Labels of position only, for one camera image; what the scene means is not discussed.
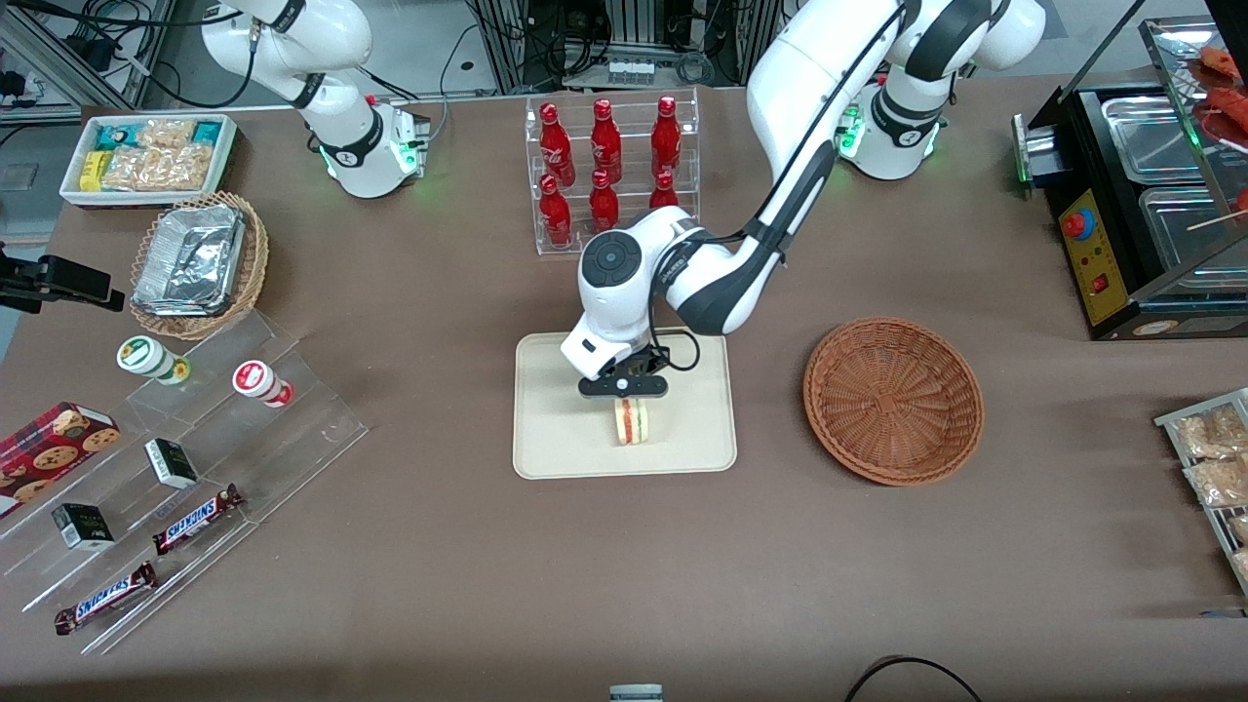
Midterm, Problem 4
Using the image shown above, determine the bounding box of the clear acrylic stepped shelf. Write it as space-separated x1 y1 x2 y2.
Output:
0 310 370 656

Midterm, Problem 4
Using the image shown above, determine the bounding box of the clear acrylic bottle rack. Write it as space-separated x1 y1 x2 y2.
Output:
525 87 701 256

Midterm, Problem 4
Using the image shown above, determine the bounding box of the black floor cable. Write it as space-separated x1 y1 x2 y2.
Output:
843 656 984 702

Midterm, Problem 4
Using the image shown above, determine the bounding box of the large clear cracker bag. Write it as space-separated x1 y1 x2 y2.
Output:
101 144 214 193

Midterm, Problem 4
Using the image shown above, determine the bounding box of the black hot food display case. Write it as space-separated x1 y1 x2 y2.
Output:
1012 15 1248 341

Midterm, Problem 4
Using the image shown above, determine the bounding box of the white snack bin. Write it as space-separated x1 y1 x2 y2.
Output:
59 113 240 210

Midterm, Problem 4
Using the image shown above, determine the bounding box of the brown wicker basket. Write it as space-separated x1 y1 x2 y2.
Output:
803 317 985 487

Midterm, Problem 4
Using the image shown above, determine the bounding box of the silver foil container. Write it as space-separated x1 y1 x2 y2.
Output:
133 204 246 318

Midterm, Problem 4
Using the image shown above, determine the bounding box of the aluminium frame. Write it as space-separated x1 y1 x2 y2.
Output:
475 0 786 94

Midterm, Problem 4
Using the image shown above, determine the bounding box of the red cookie box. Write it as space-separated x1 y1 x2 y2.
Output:
0 402 122 519

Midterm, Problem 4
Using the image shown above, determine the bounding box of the tan wicker basket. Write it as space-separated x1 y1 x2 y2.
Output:
129 191 270 341

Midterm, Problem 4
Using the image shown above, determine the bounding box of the snickers chocolate bar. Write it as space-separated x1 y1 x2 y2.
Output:
54 562 158 637
152 484 245 557

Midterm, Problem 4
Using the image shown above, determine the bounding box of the tray of wrapped snacks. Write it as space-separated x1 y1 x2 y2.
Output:
1154 387 1248 597

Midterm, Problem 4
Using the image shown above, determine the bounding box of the triangular sandwich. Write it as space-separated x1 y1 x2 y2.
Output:
611 397 650 448

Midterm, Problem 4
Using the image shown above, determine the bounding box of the red lidded yogurt cup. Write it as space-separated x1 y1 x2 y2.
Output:
232 360 294 409

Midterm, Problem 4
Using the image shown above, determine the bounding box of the small clear cracker bag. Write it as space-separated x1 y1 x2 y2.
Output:
136 118 198 150

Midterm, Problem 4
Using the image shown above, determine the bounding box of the beige rectangular tray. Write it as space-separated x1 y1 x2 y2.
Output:
513 331 738 481

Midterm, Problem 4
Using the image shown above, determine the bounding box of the small dark green box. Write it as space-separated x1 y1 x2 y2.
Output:
144 438 199 490
52 503 115 552

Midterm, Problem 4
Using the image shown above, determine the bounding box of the green lidded yogurt cup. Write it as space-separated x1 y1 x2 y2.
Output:
116 335 191 386

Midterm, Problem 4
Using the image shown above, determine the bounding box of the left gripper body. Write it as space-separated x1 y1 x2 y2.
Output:
560 329 670 382

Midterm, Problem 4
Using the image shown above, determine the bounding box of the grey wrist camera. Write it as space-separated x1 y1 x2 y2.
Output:
578 373 671 400

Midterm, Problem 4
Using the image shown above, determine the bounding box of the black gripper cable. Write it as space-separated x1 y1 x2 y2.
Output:
647 329 702 374

